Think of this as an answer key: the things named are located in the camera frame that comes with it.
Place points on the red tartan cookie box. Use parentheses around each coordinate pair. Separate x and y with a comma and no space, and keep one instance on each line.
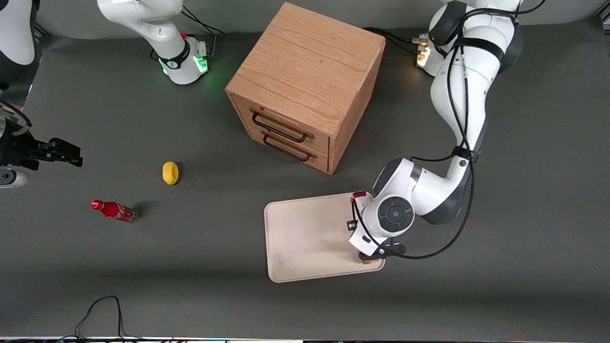
(360,196)

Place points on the cream rectangular tray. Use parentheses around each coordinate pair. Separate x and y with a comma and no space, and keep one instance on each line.
(305,238)

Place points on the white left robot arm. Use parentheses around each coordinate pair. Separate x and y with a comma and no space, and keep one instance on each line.
(457,95)

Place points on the yellow lemon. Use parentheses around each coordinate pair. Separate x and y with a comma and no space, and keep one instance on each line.
(170,173)

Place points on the wooden drawer cabinet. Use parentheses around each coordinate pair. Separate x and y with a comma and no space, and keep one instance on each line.
(310,66)

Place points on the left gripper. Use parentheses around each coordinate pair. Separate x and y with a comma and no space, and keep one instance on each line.
(350,226)

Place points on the wooden drawer front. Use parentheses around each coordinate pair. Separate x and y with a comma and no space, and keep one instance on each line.
(298,155)
(286,119)

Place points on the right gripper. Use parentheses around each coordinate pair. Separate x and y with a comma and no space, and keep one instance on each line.
(20,148)

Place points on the red cola bottle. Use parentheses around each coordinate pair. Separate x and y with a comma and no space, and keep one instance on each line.
(113,210)

